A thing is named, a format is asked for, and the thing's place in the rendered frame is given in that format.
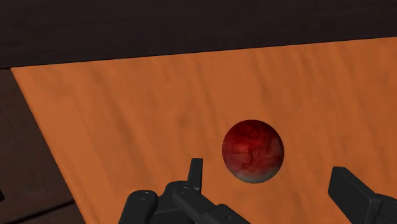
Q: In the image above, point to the dark red marbled ball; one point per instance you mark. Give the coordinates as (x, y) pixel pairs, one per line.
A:
(252, 151)

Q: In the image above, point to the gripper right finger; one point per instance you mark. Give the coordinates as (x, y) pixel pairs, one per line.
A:
(353, 195)

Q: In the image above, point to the orange wooden table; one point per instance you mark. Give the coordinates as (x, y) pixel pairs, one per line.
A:
(124, 108)

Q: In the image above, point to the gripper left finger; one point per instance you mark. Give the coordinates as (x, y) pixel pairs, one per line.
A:
(192, 198)

